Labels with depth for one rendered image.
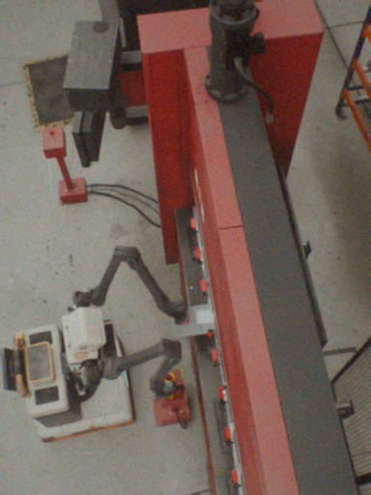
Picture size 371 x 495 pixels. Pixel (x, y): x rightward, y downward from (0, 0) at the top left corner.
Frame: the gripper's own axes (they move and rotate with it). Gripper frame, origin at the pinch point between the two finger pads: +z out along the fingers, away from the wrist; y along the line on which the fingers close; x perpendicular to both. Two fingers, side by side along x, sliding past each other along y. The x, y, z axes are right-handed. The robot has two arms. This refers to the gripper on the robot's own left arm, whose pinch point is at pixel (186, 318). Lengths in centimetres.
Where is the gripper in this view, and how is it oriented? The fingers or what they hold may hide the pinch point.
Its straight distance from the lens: 337.2
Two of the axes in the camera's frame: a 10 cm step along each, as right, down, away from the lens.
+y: -1.3, -8.8, 4.6
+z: 5.3, 3.3, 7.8
